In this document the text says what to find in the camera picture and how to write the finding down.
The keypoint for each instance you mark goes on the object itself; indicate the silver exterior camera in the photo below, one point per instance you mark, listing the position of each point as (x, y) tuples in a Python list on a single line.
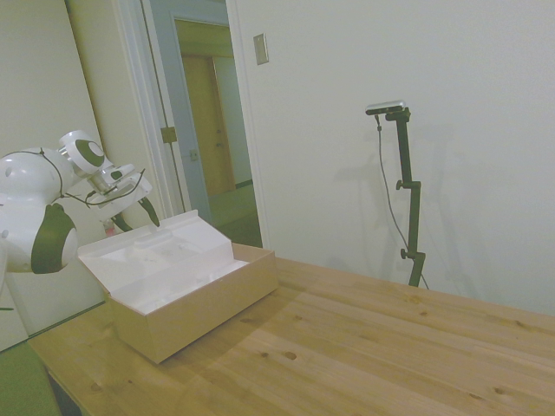
[(386, 106)]

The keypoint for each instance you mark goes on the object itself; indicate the wooden hallway door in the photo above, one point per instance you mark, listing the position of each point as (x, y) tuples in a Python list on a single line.
[(204, 130)]

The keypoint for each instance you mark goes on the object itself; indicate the black camera stand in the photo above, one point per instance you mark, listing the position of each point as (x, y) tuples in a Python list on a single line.
[(412, 208)]

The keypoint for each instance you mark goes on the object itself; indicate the brown cardboard box white lining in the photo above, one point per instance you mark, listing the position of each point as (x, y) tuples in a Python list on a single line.
[(195, 303)]

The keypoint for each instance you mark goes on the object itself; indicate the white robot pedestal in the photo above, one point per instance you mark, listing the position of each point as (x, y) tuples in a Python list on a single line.
[(52, 299)]

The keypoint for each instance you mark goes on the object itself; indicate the small red object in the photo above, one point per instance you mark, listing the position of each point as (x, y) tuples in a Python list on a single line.
[(109, 228)]

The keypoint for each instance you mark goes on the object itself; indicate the brass door latch plate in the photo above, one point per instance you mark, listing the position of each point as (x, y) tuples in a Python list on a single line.
[(193, 155)]

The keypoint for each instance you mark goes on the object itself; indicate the white foam insert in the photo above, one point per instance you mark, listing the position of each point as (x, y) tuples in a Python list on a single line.
[(195, 281)]

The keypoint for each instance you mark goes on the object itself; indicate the green chair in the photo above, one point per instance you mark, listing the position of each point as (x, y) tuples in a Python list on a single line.
[(21, 381)]

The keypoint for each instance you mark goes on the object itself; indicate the white open door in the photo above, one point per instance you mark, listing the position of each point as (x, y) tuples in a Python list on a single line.
[(173, 108)]

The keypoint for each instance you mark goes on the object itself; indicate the brass door hinge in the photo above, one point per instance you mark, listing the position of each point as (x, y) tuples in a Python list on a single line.
[(168, 134)]

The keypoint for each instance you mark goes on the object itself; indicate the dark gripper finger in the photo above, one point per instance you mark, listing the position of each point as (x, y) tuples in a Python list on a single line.
[(122, 223), (151, 214)]

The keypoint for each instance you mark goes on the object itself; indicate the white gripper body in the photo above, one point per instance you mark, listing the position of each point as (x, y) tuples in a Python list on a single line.
[(123, 186)]

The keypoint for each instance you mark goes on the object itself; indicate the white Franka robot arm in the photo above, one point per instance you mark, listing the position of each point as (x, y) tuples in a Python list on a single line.
[(26, 208)]

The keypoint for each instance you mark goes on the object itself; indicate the metal wall switch plate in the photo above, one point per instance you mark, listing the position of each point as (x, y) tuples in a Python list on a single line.
[(260, 49)]

